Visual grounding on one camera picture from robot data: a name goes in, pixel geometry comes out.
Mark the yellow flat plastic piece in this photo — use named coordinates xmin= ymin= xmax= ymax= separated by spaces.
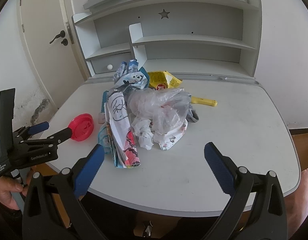
xmin=191 ymin=96 xmax=218 ymax=107

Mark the yellow snack box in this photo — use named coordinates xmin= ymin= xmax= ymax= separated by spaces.
xmin=148 ymin=71 xmax=183 ymax=90

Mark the red plastic lid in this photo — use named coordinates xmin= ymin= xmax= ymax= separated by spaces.
xmin=68 ymin=113 xmax=94 ymax=142

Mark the grey drawer with white knob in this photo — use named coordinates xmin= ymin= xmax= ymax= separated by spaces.
xmin=91 ymin=53 xmax=132 ymax=74

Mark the grey sock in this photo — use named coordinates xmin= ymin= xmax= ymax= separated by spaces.
xmin=186 ymin=104 xmax=199 ymax=123

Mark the comic paper wrapper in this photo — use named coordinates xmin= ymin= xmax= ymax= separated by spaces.
xmin=103 ymin=92 xmax=140 ymax=168

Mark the black door handle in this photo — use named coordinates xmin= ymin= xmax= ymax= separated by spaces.
xmin=50 ymin=30 xmax=68 ymax=46

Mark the clear plastic bag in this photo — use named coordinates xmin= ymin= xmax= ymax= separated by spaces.
xmin=127 ymin=88 xmax=191 ymax=134

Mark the white door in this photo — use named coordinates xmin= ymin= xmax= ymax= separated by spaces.
xmin=20 ymin=0 xmax=84 ymax=108

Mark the person's left hand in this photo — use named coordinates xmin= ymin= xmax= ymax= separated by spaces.
xmin=0 ymin=166 xmax=35 ymax=210

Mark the blue white snack wrapper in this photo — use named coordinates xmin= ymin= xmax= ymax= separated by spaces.
xmin=113 ymin=59 xmax=150 ymax=89

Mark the white grey desk hutch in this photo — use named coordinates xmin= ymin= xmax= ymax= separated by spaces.
xmin=72 ymin=0 xmax=262 ymax=80

